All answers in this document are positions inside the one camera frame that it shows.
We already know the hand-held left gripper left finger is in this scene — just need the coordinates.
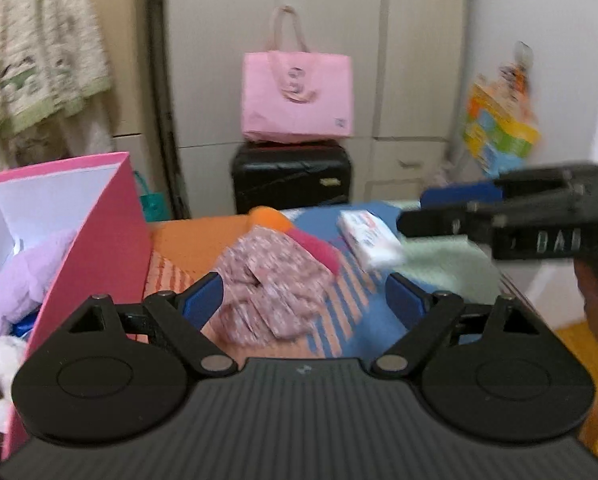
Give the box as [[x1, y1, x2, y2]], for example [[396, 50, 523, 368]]
[[66, 271, 240, 378]]

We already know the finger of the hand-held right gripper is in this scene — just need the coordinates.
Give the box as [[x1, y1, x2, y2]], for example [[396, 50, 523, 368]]
[[396, 185, 588, 239], [420, 161, 598, 210]]

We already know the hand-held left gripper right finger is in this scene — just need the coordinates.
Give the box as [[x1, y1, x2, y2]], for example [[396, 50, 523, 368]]
[[369, 272, 542, 378]]

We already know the white tissue pack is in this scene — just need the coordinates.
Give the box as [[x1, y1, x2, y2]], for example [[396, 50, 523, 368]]
[[339, 210, 404, 270]]

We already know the pink floral fabric scrunchie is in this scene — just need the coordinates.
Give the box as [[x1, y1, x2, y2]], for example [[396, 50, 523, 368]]
[[213, 225, 337, 346]]

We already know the pink cardboard box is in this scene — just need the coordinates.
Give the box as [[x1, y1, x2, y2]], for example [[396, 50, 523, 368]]
[[0, 152, 152, 461]]

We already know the purple plush toy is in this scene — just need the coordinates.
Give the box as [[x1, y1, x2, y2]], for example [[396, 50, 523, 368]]
[[0, 229, 77, 338]]

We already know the blue wet wipes pack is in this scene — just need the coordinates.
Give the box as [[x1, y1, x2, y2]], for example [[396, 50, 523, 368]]
[[11, 310, 42, 338]]

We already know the magenta soft cloth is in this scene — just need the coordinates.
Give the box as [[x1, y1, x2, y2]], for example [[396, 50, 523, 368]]
[[286, 227, 342, 276]]

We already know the orange soft ball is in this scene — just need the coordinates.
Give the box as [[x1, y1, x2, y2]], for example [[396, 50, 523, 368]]
[[249, 206, 292, 233]]

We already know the multicolour play mat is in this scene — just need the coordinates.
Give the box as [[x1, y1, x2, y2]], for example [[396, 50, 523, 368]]
[[146, 200, 502, 361]]

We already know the colourful hanging gift bag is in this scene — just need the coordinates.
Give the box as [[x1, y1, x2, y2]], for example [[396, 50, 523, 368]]
[[461, 72, 542, 176]]

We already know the teal bag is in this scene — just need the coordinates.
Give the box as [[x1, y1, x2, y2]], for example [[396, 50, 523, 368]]
[[133, 171, 160, 222]]

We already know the yellow clothing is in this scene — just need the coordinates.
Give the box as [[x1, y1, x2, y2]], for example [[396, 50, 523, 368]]
[[551, 320, 598, 463]]

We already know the beige wardrobe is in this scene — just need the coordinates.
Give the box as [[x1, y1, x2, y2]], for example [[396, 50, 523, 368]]
[[86, 0, 472, 221]]

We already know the black suitcase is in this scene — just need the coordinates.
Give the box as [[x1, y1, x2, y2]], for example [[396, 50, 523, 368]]
[[230, 141, 354, 215]]

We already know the pink tote bag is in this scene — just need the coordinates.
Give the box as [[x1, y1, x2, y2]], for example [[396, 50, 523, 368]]
[[242, 6, 354, 143]]

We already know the black pole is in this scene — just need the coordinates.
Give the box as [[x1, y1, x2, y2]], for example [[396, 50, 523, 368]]
[[146, 0, 190, 220]]

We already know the hanging cream towel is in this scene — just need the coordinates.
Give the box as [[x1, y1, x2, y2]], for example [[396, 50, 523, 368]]
[[0, 0, 112, 171]]

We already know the wall hook with ribbons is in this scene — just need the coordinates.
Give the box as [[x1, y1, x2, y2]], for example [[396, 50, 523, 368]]
[[499, 42, 536, 91]]

